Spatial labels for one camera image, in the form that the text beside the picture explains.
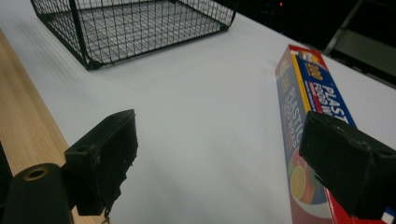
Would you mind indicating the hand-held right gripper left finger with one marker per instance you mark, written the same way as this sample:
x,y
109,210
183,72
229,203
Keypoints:
x,y
99,161

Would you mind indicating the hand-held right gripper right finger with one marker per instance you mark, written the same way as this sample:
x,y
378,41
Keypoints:
x,y
345,161

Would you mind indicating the blue plastic wrap box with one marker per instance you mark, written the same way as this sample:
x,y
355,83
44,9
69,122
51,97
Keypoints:
x,y
299,102

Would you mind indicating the metal stand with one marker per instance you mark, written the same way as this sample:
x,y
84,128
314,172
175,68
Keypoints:
x,y
341,29

